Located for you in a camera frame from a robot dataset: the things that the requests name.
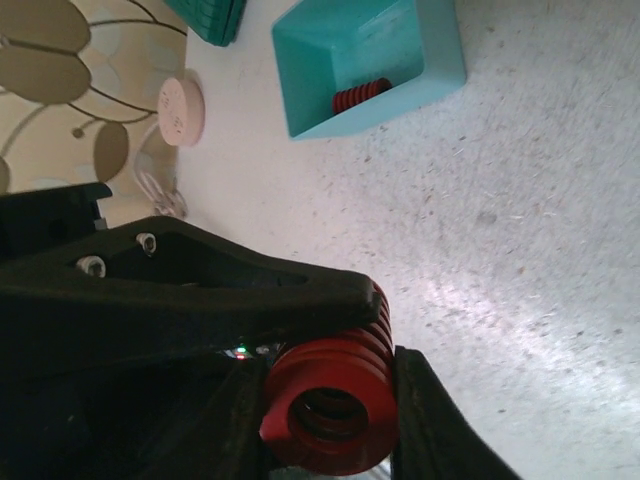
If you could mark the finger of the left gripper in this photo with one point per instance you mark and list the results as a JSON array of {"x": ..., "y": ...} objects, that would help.
[{"x": 156, "y": 289}]

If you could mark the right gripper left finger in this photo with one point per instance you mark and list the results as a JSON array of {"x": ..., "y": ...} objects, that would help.
[{"x": 225, "y": 444}]

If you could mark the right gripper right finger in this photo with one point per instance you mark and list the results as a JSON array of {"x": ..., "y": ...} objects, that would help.
[{"x": 435, "y": 440}]

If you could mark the small red spring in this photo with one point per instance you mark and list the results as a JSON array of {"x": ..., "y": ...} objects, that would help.
[{"x": 347, "y": 99}]

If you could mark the round beige power socket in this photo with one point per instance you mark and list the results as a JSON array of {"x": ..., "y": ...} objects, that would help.
[{"x": 181, "y": 112}]

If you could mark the green plastic lid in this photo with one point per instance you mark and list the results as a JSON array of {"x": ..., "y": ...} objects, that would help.
[{"x": 217, "y": 22}]

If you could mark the teal plastic tray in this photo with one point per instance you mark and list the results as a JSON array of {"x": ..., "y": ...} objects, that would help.
[{"x": 323, "y": 47}]

